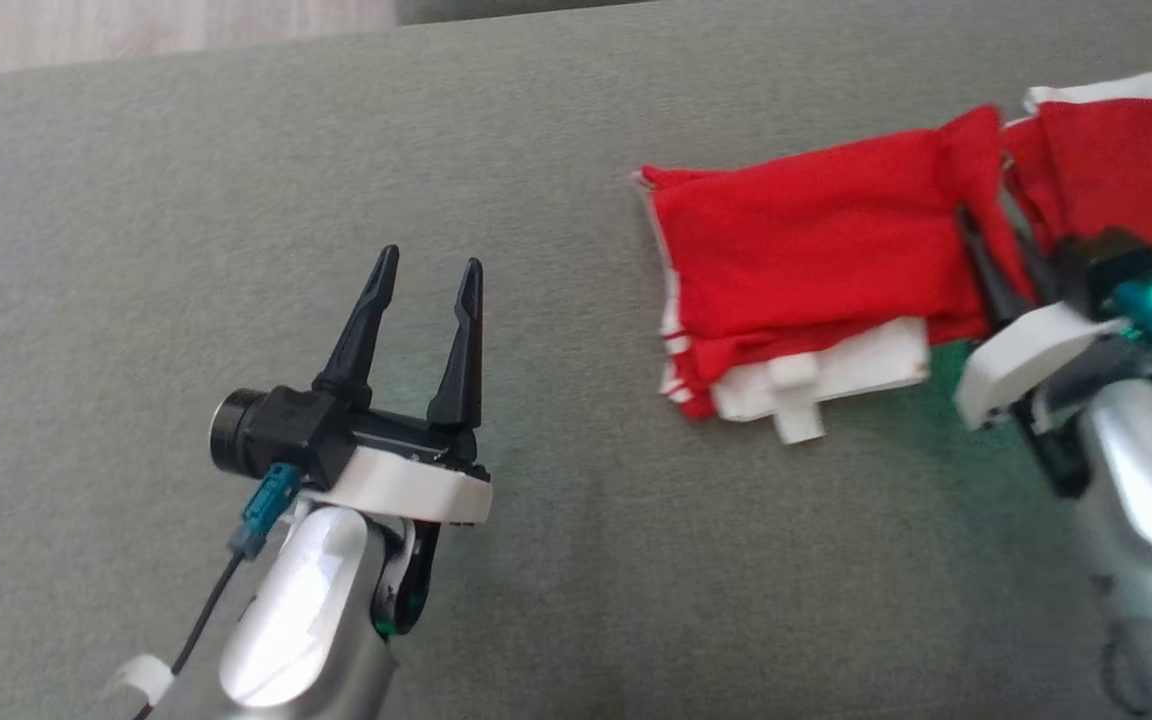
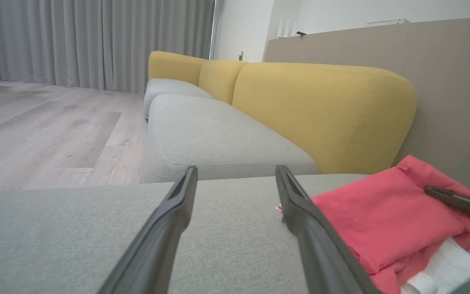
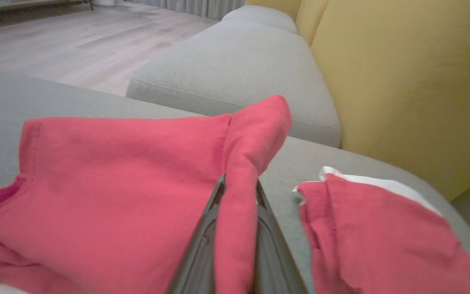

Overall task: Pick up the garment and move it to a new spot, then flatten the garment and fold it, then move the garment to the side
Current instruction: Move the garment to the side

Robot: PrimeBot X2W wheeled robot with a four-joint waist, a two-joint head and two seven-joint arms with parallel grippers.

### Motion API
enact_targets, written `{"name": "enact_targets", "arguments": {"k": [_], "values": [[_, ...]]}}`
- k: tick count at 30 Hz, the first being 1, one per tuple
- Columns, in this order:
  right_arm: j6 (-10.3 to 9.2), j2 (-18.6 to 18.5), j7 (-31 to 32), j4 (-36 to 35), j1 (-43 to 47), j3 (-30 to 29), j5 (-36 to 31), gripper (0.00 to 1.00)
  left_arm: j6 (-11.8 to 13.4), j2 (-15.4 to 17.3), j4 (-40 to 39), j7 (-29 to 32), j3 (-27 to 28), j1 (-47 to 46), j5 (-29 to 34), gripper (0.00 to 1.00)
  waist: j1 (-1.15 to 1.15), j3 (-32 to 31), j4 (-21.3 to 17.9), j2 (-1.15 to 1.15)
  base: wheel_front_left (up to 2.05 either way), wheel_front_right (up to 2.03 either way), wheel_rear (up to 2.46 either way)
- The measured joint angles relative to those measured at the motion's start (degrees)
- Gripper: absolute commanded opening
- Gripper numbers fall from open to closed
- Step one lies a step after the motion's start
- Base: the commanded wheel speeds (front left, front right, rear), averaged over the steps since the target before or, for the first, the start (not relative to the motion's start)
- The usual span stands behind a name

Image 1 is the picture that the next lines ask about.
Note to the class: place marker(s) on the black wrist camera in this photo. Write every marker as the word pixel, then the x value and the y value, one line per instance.
pixel 1106 265
pixel 276 430

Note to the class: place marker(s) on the grey fabric sofa seat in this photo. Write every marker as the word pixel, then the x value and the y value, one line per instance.
pixel 556 560

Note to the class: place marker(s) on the red shorts white side stripe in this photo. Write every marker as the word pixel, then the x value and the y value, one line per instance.
pixel 1126 160

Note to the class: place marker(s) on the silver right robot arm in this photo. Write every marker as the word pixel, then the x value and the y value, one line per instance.
pixel 1146 520

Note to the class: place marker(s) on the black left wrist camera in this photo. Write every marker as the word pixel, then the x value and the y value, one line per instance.
pixel 276 430

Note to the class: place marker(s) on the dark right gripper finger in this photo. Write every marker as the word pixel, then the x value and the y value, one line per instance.
pixel 1031 255
pixel 986 270

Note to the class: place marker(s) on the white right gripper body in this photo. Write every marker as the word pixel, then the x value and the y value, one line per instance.
pixel 1021 355

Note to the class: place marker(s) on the grey sofa cushion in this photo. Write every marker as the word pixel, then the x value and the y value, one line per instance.
pixel 516 8

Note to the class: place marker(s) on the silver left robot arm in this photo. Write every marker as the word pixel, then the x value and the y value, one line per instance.
pixel 306 620

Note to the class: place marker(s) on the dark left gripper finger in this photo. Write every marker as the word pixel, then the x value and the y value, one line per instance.
pixel 361 330
pixel 461 350

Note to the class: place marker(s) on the red basketball jersey number 23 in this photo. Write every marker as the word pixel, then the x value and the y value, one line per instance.
pixel 806 250

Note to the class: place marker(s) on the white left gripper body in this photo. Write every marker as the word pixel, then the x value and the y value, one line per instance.
pixel 406 490

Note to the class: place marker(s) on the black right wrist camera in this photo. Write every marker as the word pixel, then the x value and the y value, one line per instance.
pixel 1106 265

